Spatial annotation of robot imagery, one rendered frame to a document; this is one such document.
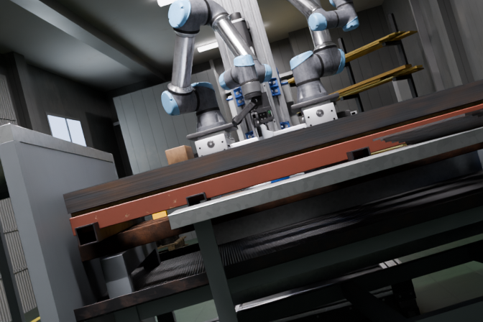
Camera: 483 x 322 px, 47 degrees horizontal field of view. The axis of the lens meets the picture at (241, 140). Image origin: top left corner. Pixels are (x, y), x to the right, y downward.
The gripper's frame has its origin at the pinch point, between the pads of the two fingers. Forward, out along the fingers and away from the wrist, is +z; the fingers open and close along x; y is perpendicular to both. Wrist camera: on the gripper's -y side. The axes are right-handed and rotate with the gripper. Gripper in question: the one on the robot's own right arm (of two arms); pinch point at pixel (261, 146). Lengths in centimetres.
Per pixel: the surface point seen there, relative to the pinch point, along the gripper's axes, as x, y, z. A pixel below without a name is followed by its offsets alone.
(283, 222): 16.4, 1.7, 31.2
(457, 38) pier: 451, 313, -84
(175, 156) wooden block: -51, -30, -2
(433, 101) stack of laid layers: -62, 42, 3
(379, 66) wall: 808, 334, -121
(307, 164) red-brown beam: -62, 4, 10
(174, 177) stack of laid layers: -62, -31, 4
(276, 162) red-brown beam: -62, -4, 8
